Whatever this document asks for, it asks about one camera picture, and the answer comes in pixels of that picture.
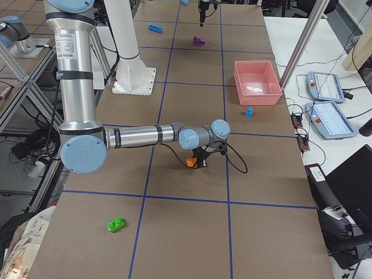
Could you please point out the orange block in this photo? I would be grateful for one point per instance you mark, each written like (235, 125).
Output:
(191, 162)

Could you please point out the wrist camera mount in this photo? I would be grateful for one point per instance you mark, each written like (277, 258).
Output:
(222, 148)

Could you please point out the small blue block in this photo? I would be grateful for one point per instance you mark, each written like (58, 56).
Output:
(249, 112)

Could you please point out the far teach pendant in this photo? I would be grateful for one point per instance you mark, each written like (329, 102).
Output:
(324, 87)

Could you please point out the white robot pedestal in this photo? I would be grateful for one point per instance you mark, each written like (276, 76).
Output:
(132, 76)

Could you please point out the purple block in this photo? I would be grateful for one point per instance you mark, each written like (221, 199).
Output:
(198, 42)

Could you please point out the near teach pendant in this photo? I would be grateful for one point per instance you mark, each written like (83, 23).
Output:
(329, 121)

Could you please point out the pink plastic box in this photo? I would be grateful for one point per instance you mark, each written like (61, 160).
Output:
(256, 83)

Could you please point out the green block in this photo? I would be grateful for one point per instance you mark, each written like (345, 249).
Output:
(116, 224)

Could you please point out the teach pendant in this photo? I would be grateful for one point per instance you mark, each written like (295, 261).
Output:
(329, 121)
(324, 87)

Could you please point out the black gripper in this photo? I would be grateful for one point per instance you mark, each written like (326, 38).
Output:
(199, 154)
(201, 11)

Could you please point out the black monitor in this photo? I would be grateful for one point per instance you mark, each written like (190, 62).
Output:
(351, 184)

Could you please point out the long blue block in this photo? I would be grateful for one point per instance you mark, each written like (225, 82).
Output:
(155, 28)

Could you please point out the aluminium frame post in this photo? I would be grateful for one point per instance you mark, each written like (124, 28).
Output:
(308, 30)

